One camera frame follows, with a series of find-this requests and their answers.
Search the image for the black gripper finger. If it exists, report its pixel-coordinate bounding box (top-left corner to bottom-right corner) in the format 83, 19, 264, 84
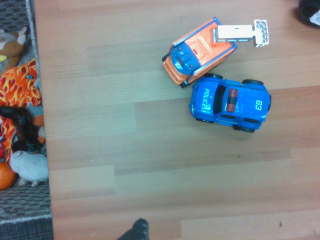
116, 218, 150, 240

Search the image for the grey woven basket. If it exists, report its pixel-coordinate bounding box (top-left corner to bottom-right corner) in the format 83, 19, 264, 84
0, 0, 55, 240

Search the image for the pale grey plush toy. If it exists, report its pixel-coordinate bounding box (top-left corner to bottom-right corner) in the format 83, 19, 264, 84
9, 150, 49, 187

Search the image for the black plastic toy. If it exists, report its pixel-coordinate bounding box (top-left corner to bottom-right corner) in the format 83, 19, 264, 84
0, 106, 43, 153

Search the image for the blue police toy car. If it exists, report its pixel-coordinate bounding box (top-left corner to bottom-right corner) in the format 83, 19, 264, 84
188, 73, 272, 134

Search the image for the orange toy truck white ladder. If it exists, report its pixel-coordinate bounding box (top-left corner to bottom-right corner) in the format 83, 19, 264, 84
161, 16, 270, 89

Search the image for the orange flame pattern plush toy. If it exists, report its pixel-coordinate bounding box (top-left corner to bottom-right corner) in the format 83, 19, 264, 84
0, 58, 46, 163

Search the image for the brown and white plush toy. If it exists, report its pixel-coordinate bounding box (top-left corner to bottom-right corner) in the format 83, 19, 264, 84
0, 26, 28, 70

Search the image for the orange ball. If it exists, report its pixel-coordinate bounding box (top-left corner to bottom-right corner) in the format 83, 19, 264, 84
0, 162, 17, 191

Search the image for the black round object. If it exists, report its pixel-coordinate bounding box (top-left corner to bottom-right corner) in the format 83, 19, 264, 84
296, 0, 320, 27

